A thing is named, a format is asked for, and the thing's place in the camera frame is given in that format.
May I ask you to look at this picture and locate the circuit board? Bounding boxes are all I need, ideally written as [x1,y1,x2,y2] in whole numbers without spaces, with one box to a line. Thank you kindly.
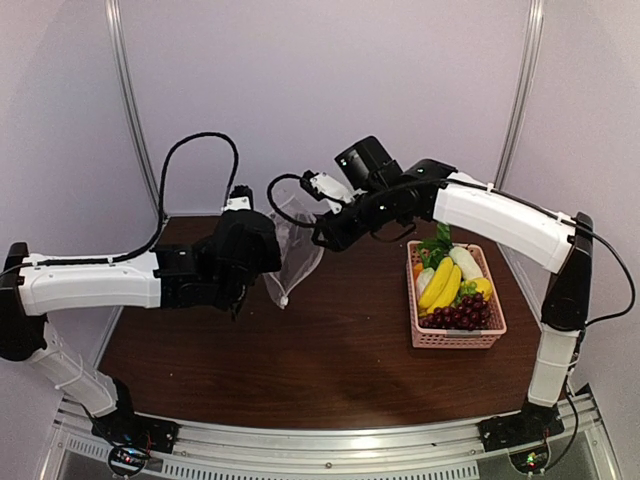
[107,446,149,477]
[509,446,550,475]

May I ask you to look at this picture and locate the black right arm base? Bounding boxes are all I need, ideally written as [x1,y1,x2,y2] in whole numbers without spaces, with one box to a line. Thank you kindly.
[477,412,565,452]

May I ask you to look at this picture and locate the small napa cabbage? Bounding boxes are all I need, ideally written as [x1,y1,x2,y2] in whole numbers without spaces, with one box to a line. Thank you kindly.
[415,267,435,299]

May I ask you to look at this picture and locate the left aluminium frame post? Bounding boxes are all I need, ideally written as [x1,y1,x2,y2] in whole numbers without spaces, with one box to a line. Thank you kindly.
[104,0,162,219]

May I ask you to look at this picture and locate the aluminium frame post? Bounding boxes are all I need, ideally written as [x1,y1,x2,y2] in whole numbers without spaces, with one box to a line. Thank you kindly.
[494,0,545,190]
[104,0,162,219]

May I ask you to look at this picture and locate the green leafy vegetable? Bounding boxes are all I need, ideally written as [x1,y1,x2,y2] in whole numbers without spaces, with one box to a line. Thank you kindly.
[416,223,454,270]

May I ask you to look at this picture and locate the dark red grape bunch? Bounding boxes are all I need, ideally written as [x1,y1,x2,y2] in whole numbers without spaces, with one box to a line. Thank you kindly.
[418,293,491,331]

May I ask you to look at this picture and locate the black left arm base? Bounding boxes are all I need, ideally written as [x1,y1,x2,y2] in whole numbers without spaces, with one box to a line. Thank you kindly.
[89,380,179,454]

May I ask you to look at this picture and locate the yellow banana bunch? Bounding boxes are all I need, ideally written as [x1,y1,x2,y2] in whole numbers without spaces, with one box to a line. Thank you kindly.
[418,257,462,313]

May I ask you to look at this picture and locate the white radish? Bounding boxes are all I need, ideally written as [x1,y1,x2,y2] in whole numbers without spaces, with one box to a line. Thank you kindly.
[448,246,483,280]

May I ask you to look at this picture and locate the yellow lemon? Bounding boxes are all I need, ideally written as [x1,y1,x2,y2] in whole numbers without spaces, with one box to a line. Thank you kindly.
[470,277,494,301]

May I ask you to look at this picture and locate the aluminium front rail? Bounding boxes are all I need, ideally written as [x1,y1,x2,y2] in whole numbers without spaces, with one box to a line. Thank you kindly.
[35,392,623,479]

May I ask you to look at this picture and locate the green grape bunch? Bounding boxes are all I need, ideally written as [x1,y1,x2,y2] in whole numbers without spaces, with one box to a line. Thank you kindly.
[454,281,477,305]

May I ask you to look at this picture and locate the pink plastic basket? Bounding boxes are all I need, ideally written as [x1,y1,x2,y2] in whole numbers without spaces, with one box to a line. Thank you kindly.
[406,241,507,349]

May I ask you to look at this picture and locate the right aluminium frame post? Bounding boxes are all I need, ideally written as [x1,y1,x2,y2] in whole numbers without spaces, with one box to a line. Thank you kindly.
[494,0,545,190]

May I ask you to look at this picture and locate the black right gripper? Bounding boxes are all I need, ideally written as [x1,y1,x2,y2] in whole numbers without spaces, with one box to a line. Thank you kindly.
[312,185,395,251]

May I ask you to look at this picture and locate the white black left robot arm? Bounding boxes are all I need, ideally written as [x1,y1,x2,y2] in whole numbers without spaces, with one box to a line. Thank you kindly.
[1,210,281,444]

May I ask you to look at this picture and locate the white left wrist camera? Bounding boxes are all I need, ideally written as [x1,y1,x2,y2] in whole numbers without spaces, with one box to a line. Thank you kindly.
[222,185,254,212]

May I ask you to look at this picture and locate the right circuit board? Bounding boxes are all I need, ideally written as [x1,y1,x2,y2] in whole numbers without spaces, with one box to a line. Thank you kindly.
[509,446,550,475]

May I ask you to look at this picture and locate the clear zip top bag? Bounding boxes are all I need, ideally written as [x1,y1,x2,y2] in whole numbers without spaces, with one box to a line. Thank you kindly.
[262,188,324,309]

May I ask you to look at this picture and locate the left circuit board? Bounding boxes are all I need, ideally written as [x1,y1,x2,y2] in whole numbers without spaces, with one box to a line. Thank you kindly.
[107,446,149,477]

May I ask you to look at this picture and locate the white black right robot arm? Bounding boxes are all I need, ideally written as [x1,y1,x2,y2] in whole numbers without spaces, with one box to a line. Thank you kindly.
[301,136,593,442]

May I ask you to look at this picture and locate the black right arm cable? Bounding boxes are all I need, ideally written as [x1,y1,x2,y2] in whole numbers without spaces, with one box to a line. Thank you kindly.
[267,172,632,469]

